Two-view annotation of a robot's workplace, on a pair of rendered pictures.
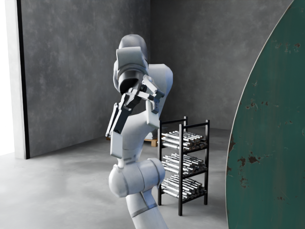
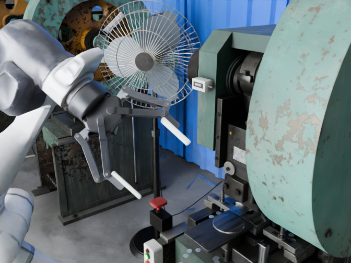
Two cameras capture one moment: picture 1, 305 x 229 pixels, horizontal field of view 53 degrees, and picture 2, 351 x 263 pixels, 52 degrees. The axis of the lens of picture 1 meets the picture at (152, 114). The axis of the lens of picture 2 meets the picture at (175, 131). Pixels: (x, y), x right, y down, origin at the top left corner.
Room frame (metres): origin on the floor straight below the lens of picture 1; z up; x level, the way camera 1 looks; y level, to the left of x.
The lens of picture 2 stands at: (0.43, 0.59, 1.64)
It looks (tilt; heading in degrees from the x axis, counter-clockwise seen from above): 22 degrees down; 292
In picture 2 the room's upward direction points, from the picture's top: straight up
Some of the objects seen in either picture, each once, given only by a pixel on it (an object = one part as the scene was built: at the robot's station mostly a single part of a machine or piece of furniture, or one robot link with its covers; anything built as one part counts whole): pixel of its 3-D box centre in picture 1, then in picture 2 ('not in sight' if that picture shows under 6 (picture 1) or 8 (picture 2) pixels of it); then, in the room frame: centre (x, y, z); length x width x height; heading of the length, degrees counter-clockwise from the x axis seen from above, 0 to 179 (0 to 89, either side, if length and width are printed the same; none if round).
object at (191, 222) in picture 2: not in sight; (248, 233); (0.63, -0.69, 0.68); 0.45 x 0.30 x 0.06; 150
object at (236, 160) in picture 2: not in sight; (247, 158); (0.65, -0.66, 1.04); 0.17 x 0.15 x 0.30; 60
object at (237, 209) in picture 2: not in sight; (248, 217); (0.63, -0.69, 0.76); 0.15 x 0.09 x 0.05; 150
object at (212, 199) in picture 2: not in sight; (221, 200); (0.77, -0.77, 0.76); 0.17 x 0.06 x 0.10; 150
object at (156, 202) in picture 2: not in sight; (158, 207); (1.03, -0.65, 0.72); 0.07 x 0.06 x 0.08; 60
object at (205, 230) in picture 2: not in sight; (219, 241); (0.71, -0.54, 0.72); 0.25 x 0.14 x 0.14; 60
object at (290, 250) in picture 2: not in sight; (283, 237); (0.48, -0.61, 0.76); 0.17 x 0.06 x 0.10; 150
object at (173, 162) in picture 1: (182, 162); not in sight; (3.25, -0.33, 0.47); 0.46 x 0.43 x 0.95; 40
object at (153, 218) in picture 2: not in sight; (161, 229); (1.01, -0.64, 0.62); 0.10 x 0.06 x 0.20; 150
